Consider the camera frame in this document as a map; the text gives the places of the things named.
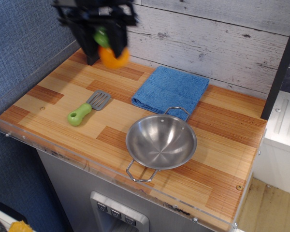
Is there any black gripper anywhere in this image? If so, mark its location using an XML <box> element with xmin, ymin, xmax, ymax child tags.
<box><xmin>52</xmin><ymin>0</ymin><xmax>138</xmax><ymax>58</ymax></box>

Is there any orange toy carrot green top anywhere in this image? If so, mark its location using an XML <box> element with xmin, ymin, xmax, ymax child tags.
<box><xmin>93</xmin><ymin>27</ymin><xmax>130</xmax><ymax>69</ymax></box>

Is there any blue folded towel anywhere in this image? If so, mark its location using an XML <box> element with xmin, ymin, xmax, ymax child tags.
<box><xmin>131</xmin><ymin>66</ymin><xmax>209</xmax><ymax>120</ymax></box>

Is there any clear acrylic table guard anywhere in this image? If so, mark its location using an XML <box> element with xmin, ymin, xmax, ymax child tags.
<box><xmin>0</xmin><ymin>50</ymin><xmax>266</xmax><ymax>232</ymax></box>

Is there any grey toy fridge cabinet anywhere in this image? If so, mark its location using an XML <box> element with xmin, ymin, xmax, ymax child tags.
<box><xmin>36</xmin><ymin>148</ymin><xmax>223</xmax><ymax>232</ymax></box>

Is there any silver dispenser button panel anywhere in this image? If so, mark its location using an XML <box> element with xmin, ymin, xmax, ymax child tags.
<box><xmin>90</xmin><ymin>191</ymin><xmax>150</xmax><ymax>232</ymax></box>

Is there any yellow object bottom left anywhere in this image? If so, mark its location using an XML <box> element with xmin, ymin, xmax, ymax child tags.
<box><xmin>8</xmin><ymin>221</ymin><xmax>33</xmax><ymax>232</ymax></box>

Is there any white side cabinet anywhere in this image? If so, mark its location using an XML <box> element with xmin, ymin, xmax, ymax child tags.
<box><xmin>253</xmin><ymin>91</ymin><xmax>290</xmax><ymax>193</ymax></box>

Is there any green handled grey toy spatula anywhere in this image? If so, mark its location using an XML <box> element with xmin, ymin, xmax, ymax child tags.
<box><xmin>67</xmin><ymin>90</ymin><xmax>111</xmax><ymax>126</ymax></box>

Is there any steel bowl with wire handles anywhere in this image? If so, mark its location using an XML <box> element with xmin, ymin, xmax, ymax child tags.
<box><xmin>125</xmin><ymin>107</ymin><xmax>197</xmax><ymax>183</ymax></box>

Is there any dark grey right post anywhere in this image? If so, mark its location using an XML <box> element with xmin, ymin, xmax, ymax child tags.
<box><xmin>261</xmin><ymin>36</ymin><xmax>290</xmax><ymax>120</ymax></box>

